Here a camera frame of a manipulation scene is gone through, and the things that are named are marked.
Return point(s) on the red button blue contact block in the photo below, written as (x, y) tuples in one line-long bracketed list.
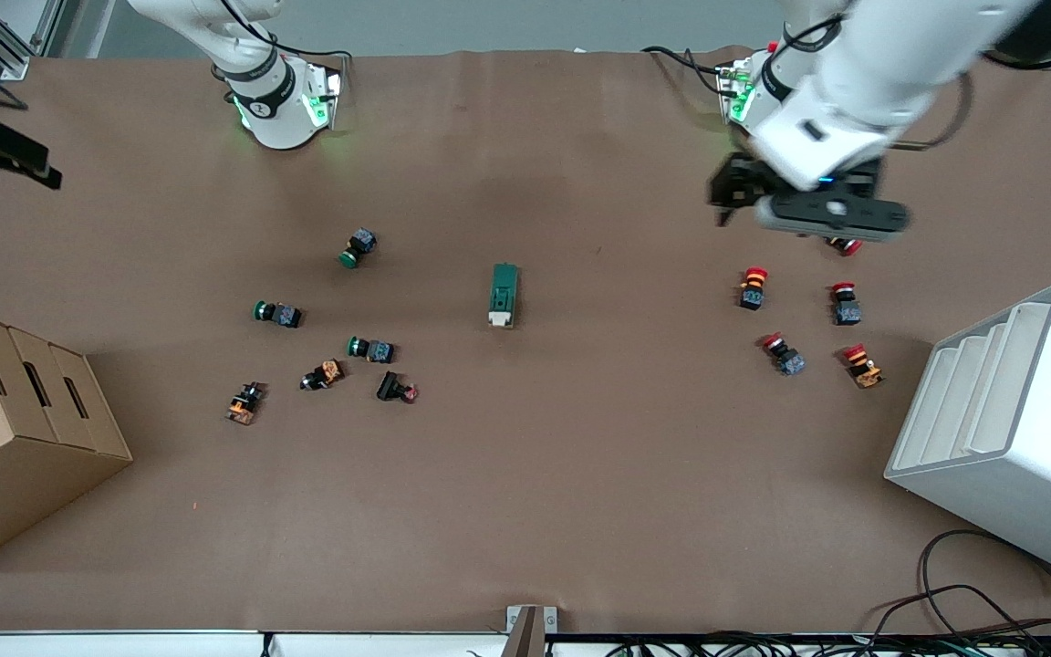
[(785, 356), (845, 245), (846, 306)]

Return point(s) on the green load switch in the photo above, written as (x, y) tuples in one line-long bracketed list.
[(504, 295)]

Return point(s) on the green button blue contact block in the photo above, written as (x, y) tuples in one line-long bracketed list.
[(372, 349), (359, 246), (279, 314)]

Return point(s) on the brown table cover sheet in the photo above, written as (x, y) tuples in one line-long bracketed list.
[(580, 474)]

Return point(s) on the grey metal bracket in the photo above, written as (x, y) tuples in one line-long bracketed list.
[(530, 625)]

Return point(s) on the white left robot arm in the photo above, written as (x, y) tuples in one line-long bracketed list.
[(872, 82)]

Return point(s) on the red button orange contact block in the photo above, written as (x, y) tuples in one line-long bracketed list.
[(863, 367)]

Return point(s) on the white table edge rail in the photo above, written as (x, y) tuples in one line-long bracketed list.
[(124, 644)]

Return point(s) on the white tiered organizer bin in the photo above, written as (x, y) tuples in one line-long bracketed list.
[(1036, 474)]

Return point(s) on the black switch block pink tip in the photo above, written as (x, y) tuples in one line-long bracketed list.
[(393, 387)]

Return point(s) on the black button orange contact block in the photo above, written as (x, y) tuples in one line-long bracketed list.
[(323, 375), (245, 403)]

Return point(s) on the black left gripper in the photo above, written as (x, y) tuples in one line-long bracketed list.
[(737, 185)]

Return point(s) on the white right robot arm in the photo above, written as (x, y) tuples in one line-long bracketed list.
[(275, 109)]

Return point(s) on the red button orange striped body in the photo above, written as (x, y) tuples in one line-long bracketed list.
[(753, 290)]

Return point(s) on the aluminium frame profile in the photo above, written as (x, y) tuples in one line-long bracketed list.
[(16, 66)]

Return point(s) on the brown cardboard box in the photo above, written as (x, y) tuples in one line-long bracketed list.
[(15, 474)]

